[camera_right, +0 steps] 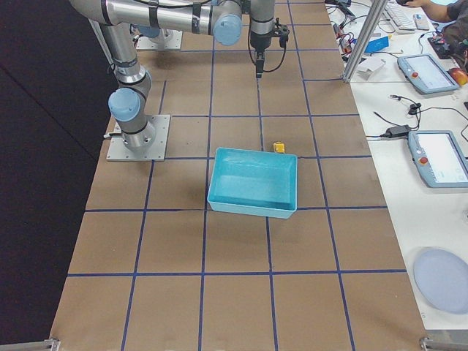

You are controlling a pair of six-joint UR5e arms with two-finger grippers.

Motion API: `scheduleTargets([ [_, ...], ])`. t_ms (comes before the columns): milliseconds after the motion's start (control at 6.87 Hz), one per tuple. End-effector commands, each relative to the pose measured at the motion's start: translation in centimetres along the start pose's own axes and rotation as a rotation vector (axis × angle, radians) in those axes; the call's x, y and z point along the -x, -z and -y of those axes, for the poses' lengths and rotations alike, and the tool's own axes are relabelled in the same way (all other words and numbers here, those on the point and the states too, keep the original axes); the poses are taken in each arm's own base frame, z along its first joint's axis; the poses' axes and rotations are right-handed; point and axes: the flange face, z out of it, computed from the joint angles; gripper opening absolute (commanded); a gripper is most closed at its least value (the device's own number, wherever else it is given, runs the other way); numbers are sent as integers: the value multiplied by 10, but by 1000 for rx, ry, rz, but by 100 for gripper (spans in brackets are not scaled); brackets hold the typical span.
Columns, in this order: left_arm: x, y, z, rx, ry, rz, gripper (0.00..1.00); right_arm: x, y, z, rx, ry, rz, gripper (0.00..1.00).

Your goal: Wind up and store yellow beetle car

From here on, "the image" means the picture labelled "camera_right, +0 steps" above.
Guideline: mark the blue cardboard box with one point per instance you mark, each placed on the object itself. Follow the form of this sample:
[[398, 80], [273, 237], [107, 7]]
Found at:
[[377, 44]]

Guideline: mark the black power adapter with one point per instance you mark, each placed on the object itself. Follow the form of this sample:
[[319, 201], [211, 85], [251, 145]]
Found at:
[[398, 131]]

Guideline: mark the near teach pendant tablet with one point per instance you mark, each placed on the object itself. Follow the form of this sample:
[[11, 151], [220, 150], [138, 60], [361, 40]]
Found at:
[[438, 158]]

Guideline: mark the teach pendant tablet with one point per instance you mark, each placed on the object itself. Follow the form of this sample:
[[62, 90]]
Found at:
[[438, 158], [426, 74]]

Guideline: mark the white folded paper box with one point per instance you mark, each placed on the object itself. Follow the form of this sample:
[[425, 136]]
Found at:
[[369, 67]]

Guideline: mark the red apple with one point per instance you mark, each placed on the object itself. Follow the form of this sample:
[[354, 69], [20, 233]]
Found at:
[[459, 75]]

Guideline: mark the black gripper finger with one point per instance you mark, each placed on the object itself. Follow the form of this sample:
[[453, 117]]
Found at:
[[258, 71]]

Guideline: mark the white keyboard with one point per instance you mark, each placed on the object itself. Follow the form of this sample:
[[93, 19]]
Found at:
[[399, 19]]

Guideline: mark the aluminium frame post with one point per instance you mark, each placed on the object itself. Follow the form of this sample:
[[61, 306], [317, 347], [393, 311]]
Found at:
[[368, 27]]

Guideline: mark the yellow toy beetle car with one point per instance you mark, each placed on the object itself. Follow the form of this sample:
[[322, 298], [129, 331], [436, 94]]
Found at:
[[279, 147]]

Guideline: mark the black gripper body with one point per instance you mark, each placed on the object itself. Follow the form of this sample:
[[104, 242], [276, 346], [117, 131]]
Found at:
[[259, 42]]

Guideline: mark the light blue plastic bin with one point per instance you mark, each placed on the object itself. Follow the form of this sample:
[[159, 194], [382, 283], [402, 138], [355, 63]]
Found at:
[[257, 183]]

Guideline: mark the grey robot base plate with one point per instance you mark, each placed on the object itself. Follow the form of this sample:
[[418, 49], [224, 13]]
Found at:
[[149, 144]]

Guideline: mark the light blue round plate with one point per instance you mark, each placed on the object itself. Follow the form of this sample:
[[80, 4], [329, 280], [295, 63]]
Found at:
[[441, 277]]

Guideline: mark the far teach pendant tablet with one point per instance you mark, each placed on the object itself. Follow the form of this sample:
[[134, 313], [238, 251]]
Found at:
[[426, 74]]

